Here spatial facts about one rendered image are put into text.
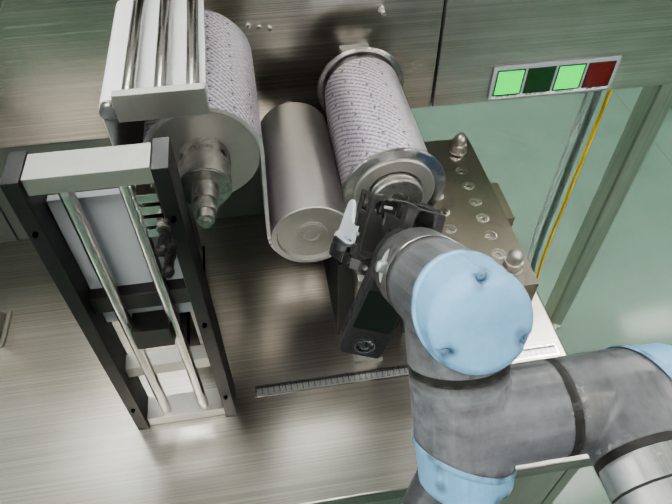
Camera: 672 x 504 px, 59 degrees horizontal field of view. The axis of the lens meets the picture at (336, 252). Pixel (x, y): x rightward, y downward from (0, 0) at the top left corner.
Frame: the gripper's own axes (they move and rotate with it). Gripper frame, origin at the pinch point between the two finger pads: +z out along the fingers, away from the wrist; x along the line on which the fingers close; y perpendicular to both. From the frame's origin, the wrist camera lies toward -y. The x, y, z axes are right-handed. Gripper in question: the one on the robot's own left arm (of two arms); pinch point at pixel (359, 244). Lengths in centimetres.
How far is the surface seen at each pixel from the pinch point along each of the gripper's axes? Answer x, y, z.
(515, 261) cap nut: -32.6, -0.7, 21.3
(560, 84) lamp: -42, 32, 41
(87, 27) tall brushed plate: 42, 19, 35
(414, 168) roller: -7.3, 10.3, 9.1
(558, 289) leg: -102, -18, 111
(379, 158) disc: -2.0, 10.5, 8.4
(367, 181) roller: -1.7, 7.1, 10.2
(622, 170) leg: -86, 23, 77
